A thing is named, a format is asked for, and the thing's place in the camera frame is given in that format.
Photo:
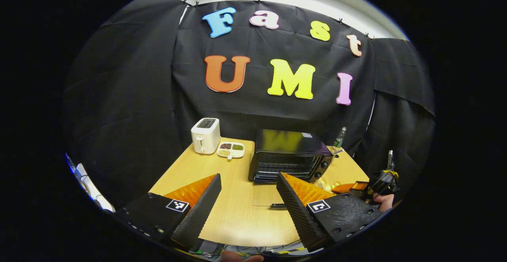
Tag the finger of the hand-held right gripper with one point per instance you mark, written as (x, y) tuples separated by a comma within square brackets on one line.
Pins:
[(358, 188)]

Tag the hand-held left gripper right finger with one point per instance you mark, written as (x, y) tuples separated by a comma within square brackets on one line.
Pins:
[(297, 210)]

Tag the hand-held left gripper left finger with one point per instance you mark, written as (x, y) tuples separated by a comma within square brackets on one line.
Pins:
[(200, 214)]

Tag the golden croissant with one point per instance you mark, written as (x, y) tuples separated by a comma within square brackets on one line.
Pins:
[(328, 184)]

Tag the black electric oven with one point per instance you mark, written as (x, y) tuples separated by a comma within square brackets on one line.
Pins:
[(285, 143)]

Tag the yellow black floor tape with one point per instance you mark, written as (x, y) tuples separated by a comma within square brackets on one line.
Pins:
[(291, 251)]

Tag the green label plastic bottle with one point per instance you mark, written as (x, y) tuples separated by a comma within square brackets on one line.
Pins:
[(339, 139)]

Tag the white divided snack dish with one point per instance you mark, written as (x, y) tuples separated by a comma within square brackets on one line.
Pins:
[(231, 149)]

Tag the white toaster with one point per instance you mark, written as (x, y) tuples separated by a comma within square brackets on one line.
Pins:
[(205, 137)]

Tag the black backdrop cloth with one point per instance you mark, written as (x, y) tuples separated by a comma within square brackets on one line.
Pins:
[(245, 111)]

